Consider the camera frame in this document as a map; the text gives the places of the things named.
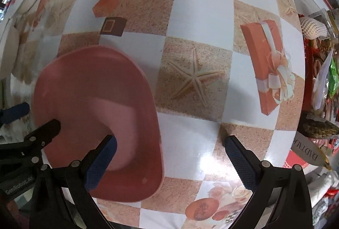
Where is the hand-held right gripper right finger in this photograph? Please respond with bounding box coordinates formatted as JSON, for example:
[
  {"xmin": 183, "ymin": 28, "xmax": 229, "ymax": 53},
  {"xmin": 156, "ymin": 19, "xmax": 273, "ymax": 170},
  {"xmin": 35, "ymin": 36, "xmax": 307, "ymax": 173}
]
[{"xmin": 224, "ymin": 135, "xmax": 314, "ymax": 229}]

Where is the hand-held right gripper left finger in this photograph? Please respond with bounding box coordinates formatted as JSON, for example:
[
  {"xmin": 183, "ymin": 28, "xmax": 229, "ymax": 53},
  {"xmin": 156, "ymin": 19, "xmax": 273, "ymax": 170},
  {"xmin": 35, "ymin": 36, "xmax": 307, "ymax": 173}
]
[{"xmin": 30, "ymin": 135, "xmax": 117, "ymax": 229}]

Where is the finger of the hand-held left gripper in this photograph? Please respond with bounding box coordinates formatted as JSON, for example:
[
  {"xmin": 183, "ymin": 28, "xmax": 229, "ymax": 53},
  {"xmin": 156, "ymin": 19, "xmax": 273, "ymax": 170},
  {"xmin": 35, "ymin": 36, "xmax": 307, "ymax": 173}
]
[
  {"xmin": 0, "ymin": 102, "xmax": 30, "ymax": 124},
  {"xmin": 22, "ymin": 119, "xmax": 61, "ymax": 155}
]

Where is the pink plastic bowl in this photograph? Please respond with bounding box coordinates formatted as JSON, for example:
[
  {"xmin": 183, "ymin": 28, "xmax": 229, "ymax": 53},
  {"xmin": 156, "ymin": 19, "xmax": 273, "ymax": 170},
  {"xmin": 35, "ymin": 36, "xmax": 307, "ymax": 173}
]
[{"xmin": 31, "ymin": 45, "xmax": 165, "ymax": 203}]

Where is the white bowl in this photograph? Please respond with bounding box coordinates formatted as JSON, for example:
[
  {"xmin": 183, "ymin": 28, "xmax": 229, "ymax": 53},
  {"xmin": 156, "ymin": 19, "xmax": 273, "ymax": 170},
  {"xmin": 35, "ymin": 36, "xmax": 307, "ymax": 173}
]
[{"xmin": 0, "ymin": 24, "xmax": 21, "ymax": 79}]

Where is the red basket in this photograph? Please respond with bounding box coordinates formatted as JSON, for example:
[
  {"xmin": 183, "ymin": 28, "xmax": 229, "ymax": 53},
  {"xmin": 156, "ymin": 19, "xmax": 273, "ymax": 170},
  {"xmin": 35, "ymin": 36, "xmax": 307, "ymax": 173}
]
[{"xmin": 284, "ymin": 151, "xmax": 310, "ymax": 174}]

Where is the white printed tag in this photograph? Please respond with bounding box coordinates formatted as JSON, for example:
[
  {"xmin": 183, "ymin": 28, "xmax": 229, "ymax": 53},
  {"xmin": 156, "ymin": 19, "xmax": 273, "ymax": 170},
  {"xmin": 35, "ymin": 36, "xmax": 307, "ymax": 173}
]
[{"xmin": 291, "ymin": 130, "xmax": 331, "ymax": 166}]

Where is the white cloth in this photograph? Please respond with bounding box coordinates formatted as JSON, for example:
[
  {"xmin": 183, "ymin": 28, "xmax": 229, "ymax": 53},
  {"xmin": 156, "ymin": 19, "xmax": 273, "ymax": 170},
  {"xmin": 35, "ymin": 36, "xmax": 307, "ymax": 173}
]
[{"xmin": 307, "ymin": 173, "xmax": 335, "ymax": 209}]

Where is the brown woven item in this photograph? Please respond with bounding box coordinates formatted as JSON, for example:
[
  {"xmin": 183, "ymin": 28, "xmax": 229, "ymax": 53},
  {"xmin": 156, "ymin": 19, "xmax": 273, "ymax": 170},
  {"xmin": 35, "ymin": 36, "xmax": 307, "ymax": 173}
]
[{"xmin": 301, "ymin": 112, "xmax": 339, "ymax": 139}]

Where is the pile of snack packets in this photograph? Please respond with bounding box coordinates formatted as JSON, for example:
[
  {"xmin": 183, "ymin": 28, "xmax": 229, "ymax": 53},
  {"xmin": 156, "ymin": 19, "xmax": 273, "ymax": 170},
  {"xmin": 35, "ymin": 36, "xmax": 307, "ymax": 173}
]
[{"xmin": 304, "ymin": 38, "xmax": 339, "ymax": 123}]

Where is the green packet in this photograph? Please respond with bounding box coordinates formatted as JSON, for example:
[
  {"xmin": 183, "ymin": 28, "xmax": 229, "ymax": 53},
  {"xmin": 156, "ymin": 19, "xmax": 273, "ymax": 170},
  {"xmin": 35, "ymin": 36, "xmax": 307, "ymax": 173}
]
[{"xmin": 328, "ymin": 55, "xmax": 339, "ymax": 93}]

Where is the checkered printed tablecloth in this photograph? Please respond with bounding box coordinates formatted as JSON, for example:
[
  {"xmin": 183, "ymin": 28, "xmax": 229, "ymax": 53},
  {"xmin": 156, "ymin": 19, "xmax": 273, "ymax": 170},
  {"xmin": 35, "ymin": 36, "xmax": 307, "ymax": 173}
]
[{"xmin": 11, "ymin": 0, "xmax": 333, "ymax": 229}]

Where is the fruit in white foam net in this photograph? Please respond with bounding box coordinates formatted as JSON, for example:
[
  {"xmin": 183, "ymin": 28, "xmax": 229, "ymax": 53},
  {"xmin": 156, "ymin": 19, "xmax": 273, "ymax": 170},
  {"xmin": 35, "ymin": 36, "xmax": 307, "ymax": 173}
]
[{"xmin": 299, "ymin": 16, "xmax": 329, "ymax": 39}]

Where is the clear plastic box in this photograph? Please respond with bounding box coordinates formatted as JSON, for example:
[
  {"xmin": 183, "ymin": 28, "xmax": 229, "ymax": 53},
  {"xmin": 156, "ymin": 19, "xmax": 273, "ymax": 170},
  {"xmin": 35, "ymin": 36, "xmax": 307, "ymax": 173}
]
[{"xmin": 308, "ymin": 8, "xmax": 339, "ymax": 39}]

